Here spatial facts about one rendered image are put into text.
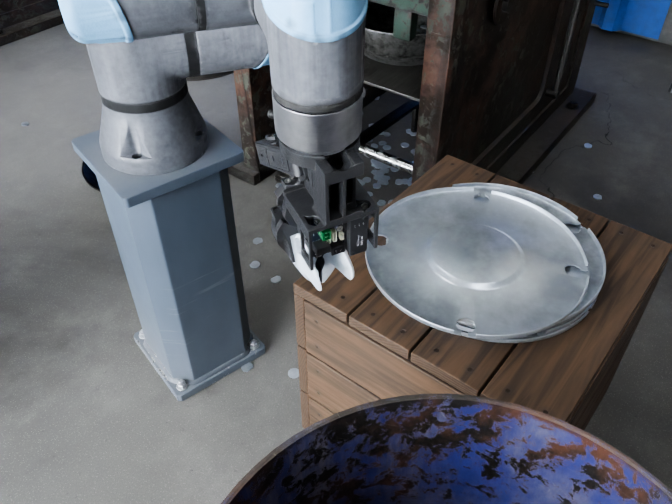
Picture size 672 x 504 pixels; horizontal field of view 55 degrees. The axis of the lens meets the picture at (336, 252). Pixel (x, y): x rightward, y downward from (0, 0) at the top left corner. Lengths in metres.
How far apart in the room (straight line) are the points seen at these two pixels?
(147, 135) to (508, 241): 0.50
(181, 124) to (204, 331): 0.38
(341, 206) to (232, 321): 0.62
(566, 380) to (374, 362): 0.24
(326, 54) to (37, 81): 1.87
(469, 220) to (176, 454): 0.61
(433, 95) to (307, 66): 0.74
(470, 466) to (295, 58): 0.42
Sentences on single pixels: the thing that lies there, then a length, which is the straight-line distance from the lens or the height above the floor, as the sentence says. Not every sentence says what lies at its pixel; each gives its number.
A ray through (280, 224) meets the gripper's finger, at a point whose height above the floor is 0.56.
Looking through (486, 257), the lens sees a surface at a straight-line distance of 0.87.
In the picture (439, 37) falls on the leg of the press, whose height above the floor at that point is 0.50.
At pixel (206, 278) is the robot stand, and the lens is 1.05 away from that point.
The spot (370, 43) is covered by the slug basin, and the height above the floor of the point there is 0.37.
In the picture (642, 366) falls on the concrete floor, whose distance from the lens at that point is 1.35.
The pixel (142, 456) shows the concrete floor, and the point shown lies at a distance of 1.16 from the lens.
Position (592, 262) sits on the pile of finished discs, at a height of 0.38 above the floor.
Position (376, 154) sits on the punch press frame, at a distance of 1.43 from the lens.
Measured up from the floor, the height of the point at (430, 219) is 0.39.
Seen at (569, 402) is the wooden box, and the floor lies 0.35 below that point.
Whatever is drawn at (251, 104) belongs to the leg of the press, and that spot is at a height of 0.22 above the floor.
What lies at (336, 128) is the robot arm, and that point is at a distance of 0.53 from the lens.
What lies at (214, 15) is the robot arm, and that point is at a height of 0.75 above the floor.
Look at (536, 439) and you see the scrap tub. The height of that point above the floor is 0.45.
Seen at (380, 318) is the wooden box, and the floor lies 0.35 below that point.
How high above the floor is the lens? 0.96
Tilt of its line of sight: 42 degrees down
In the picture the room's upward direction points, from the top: straight up
